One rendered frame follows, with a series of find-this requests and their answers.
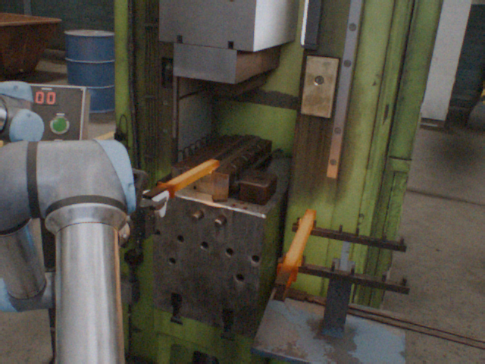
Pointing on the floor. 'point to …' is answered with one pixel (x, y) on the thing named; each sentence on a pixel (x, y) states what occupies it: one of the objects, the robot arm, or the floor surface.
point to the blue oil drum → (92, 66)
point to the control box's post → (50, 268)
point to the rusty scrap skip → (23, 43)
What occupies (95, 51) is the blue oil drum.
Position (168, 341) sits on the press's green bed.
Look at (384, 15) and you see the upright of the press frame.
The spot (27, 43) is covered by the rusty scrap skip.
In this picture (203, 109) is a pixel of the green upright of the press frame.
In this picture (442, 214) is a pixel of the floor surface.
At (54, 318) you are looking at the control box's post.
